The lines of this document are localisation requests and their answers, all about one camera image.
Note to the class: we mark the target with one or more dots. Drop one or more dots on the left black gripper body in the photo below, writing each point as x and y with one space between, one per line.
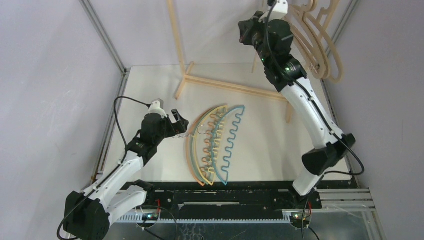
167 129

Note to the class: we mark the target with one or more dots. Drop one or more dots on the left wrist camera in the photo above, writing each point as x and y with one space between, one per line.
157 107

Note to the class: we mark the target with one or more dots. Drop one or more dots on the blue wire hanger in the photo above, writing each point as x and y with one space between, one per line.
227 143

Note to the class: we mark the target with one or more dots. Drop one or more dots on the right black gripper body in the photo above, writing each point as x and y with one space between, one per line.
247 33

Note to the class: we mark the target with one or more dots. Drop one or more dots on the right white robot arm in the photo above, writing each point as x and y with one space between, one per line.
330 143

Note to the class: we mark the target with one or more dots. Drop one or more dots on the orange wire hanger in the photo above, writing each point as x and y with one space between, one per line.
188 137

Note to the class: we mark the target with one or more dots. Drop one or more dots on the yellow wire hanger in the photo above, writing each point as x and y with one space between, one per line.
215 121

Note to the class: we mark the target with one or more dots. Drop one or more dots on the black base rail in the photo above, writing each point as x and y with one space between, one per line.
235 201

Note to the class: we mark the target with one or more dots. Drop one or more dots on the green wire hanger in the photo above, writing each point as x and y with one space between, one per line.
200 152

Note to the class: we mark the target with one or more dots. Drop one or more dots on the wooden clothes rack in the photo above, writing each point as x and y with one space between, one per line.
186 70

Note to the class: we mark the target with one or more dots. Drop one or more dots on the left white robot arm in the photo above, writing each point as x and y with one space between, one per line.
90 213

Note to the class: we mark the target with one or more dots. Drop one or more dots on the beige plastic hanger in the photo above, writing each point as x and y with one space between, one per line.
314 31
329 64
303 32

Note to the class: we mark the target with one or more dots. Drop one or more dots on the right circuit board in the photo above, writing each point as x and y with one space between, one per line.
297 218

